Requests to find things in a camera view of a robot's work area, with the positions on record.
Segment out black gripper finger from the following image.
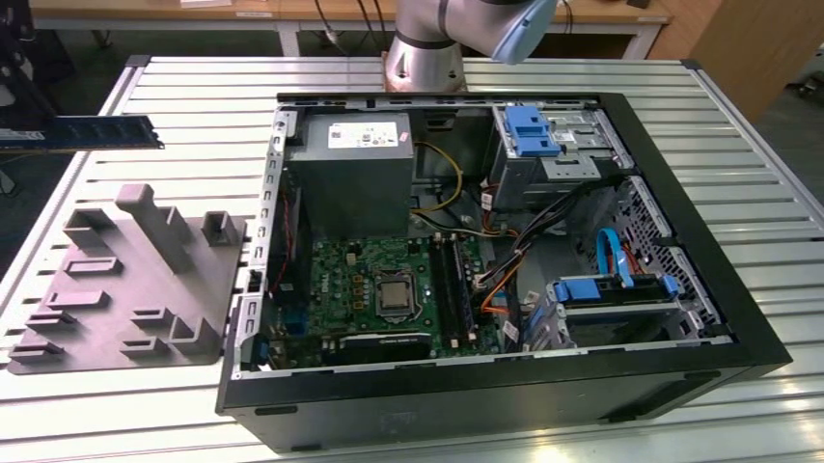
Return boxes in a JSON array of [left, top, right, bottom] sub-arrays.
[[10, 50, 58, 129]]

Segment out RAM stick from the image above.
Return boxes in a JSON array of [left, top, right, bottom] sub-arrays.
[[0, 114, 165, 152], [453, 235, 480, 340]]

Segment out black RAM slot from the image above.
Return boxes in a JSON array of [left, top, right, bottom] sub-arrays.
[[429, 232, 447, 349]]

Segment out grey parts rack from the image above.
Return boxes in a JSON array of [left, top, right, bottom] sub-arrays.
[[6, 182, 250, 376]]

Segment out grey power supply unit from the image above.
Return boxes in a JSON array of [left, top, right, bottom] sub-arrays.
[[282, 111, 417, 238]]

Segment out green motherboard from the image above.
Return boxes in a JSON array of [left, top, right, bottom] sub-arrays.
[[273, 234, 512, 362]]

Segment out silver CPU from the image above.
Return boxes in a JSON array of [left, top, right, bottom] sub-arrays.
[[377, 281, 417, 311]]

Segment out CPU socket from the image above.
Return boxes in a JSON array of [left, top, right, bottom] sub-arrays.
[[369, 272, 425, 326]]

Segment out black graphics card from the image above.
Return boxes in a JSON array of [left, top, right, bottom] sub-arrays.
[[338, 332, 436, 366]]

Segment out metal drive cage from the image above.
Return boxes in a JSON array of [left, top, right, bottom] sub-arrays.
[[492, 105, 636, 209]]

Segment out wooden desk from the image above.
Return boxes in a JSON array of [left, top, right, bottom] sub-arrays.
[[29, 0, 675, 60]]

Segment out black PC case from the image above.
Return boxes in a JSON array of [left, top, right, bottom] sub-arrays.
[[215, 91, 795, 454]]

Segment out hard disk in blue carrier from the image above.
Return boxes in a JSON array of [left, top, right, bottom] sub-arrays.
[[553, 274, 682, 310]]

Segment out metal disk bay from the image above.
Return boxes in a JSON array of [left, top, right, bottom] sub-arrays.
[[524, 282, 720, 352]]

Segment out wooden cabinet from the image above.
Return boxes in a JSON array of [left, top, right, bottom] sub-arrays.
[[663, 0, 824, 123]]

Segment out office chair base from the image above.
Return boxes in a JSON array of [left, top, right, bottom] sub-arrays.
[[795, 71, 824, 103]]

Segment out yellow wires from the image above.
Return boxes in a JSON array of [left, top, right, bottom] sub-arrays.
[[410, 140, 465, 214]]

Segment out white black supply wires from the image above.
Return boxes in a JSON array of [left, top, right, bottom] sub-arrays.
[[412, 211, 519, 239]]

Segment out blue drive bracket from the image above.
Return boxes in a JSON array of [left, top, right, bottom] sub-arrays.
[[505, 104, 560, 158]]

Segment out red orange power wires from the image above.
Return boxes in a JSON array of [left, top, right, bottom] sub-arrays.
[[480, 226, 520, 317]]

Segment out black cable bundle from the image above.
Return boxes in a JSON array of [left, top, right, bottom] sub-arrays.
[[476, 180, 624, 290]]

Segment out blue data cable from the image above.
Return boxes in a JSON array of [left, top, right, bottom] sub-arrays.
[[595, 227, 640, 290]]

